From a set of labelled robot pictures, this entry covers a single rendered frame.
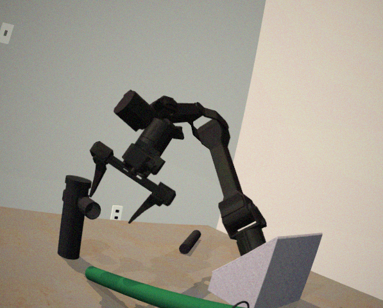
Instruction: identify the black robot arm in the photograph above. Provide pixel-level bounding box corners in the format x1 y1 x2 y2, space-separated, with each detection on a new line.
114 89 267 256

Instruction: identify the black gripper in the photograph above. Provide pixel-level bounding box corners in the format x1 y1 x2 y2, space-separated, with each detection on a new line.
89 136 176 224

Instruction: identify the green cylinder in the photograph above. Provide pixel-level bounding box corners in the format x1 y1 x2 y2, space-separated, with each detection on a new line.
85 266 234 308

